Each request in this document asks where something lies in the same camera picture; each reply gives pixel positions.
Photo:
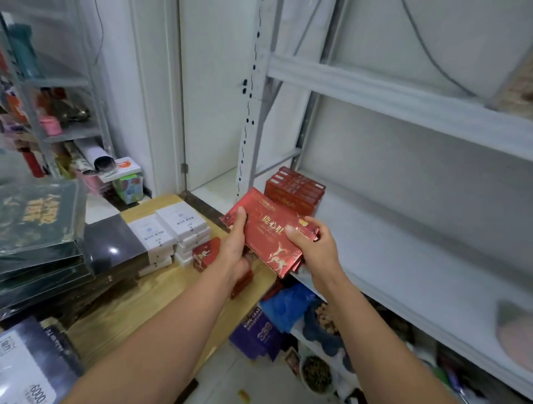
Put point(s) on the person's left hand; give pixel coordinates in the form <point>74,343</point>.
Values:
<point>233,256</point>

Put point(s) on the person's right hand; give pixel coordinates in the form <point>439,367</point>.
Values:
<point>320,258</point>

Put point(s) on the person's right thumb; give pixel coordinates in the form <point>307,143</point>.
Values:
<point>296,238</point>

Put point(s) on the person's left thumb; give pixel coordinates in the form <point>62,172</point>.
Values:
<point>238,224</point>

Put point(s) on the red deer-print gift box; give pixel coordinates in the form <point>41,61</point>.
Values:
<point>266,237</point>

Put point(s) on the person's right forearm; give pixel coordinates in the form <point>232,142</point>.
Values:
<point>374,341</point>

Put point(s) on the person's left forearm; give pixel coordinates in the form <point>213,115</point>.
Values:
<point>166,333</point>

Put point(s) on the red box with white label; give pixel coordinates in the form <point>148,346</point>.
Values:
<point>302,181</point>
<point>306,176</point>
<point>297,186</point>
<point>291,204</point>

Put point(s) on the small red deer-print box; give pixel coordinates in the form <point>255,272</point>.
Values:
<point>206,252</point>

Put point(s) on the stack of white boxes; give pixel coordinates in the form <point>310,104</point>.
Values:
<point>179,227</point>

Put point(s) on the blue plastic bag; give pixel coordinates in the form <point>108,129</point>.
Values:
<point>287,306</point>

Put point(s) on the dark blue bowl of nuts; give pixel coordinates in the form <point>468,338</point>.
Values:
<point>327,328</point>

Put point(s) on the white metal shelving rack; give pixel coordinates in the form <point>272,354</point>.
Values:
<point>395,216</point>

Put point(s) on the purple box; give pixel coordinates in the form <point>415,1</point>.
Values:
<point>254,333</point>

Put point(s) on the green and white box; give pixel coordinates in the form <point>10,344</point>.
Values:
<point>129,189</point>

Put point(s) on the glossy black box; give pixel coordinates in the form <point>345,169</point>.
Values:
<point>112,245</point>

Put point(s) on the white box with orange print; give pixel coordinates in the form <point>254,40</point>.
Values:
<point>120,168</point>

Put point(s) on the white door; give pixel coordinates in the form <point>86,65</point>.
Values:
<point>216,91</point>

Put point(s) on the round tub of dried goods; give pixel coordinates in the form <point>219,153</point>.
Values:
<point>316,372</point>

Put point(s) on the rolled paper tube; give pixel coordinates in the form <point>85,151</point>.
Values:
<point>98,156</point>

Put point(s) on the stack of dark green boxes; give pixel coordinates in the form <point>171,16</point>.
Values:
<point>37,233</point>

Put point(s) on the pink jar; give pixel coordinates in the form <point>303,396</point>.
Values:
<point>50,126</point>

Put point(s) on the red bottle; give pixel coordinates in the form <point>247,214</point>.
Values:
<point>31,162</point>

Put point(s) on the grey metal shelf rack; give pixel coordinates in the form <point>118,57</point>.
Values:
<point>62,81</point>

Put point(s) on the dark box with white label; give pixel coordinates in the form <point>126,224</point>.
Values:
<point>29,362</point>

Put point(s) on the teal bottle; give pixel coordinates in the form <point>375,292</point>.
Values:
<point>23,50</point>

